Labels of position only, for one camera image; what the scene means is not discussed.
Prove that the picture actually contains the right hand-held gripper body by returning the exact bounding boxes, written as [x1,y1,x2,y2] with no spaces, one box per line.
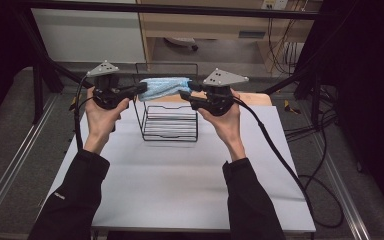
[190,68,250,117]

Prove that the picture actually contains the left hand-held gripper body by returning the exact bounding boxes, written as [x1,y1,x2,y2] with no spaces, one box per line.
[86,60,138,111]

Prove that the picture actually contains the blue striped cloth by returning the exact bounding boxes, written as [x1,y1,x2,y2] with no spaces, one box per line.
[138,76,193,103]

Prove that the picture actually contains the black wire rack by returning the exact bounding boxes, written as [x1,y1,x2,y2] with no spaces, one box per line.
[131,62,200,143]

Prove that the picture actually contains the person's left hand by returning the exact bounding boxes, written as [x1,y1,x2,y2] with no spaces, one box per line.
[83,96,131,155]

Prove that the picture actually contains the person's right hand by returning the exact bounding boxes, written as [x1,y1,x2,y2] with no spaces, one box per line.
[197,89,248,163]

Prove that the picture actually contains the yellow black tape marker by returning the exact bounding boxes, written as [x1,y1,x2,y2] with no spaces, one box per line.
[68,94,81,112]
[283,99,301,115]

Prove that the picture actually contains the office chair base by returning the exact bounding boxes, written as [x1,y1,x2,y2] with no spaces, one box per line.
[163,36,200,52]

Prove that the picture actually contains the white cabinet panel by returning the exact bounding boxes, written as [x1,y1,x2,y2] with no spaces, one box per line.
[31,8,146,64]

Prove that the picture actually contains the light wooden desk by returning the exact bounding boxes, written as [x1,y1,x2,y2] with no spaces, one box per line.
[137,0,325,72]

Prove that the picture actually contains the black metal crossbar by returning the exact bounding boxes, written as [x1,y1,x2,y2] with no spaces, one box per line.
[23,0,329,21]

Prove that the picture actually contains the white power strip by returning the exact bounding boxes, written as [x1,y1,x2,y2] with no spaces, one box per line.
[261,0,289,11]

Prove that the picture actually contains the left hand-held gripper black cable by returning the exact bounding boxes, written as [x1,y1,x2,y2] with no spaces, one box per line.
[73,74,97,152]

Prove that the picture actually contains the hand-held gripper black cable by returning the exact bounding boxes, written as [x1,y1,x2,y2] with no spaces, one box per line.
[233,96,345,230]
[73,74,97,152]

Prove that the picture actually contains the black metal frame strut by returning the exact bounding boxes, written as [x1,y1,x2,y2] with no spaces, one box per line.
[262,68,324,132]
[15,13,96,125]

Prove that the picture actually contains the hanging cable bundle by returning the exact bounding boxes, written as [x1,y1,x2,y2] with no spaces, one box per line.
[267,18,302,75]

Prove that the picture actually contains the right hand-held gripper black cable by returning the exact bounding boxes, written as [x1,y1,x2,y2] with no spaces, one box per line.
[233,96,345,230]

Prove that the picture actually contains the black floor cables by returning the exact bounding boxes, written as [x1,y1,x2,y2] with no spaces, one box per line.
[284,85,340,142]

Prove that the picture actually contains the aluminium floor rail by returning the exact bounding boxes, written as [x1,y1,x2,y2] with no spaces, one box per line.
[308,133,372,240]
[0,94,60,228]

